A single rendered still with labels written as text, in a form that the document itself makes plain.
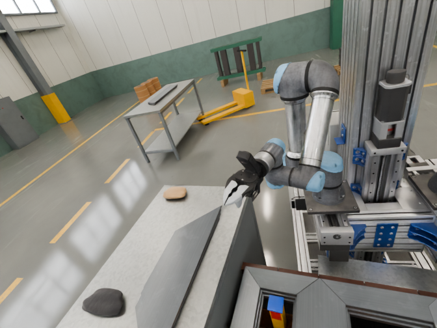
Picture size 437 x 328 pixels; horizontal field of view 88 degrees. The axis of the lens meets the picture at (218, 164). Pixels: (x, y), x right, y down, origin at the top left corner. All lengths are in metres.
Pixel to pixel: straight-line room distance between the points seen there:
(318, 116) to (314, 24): 9.49
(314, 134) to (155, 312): 0.86
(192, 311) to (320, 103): 0.88
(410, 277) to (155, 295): 1.16
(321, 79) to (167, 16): 10.17
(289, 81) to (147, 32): 10.51
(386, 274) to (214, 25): 9.83
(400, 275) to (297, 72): 1.08
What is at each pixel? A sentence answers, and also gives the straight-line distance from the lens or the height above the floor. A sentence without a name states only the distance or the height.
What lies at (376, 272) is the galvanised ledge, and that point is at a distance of 1.47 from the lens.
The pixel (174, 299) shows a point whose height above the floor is 1.07.
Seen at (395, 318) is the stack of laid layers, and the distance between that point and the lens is 1.18.
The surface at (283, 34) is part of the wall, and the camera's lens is 10.23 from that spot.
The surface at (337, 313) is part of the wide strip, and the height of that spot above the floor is 0.87.
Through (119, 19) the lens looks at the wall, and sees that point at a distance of 11.83.
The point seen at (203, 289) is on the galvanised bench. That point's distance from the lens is 1.01.
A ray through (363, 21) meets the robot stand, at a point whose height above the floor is 1.76.
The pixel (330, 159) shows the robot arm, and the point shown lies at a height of 1.26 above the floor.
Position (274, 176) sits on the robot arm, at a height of 1.35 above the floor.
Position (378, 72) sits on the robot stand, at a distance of 1.19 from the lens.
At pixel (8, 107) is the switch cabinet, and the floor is 1.23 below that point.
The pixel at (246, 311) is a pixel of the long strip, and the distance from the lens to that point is 1.13.
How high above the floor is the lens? 1.89
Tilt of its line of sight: 32 degrees down
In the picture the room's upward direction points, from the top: 17 degrees counter-clockwise
